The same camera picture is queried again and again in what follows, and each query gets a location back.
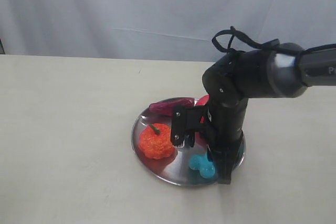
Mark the white backdrop cloth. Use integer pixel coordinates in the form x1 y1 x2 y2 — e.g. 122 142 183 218
1 0 335 61

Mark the red apple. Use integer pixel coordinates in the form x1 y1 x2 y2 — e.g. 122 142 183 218
195 94 209 123

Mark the turquoise toy bone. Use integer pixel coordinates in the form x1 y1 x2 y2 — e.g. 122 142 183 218
188 153 216 179

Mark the orange toy pumpkin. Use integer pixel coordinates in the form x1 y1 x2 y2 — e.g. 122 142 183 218
138 123 175 159

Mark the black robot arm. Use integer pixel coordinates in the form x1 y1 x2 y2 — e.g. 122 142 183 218
171 43 335 185

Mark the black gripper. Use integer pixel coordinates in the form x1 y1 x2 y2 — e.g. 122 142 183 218
171 96 248 185

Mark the purple sweet potato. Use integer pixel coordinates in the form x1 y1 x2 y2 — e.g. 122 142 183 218
149 98 194 116

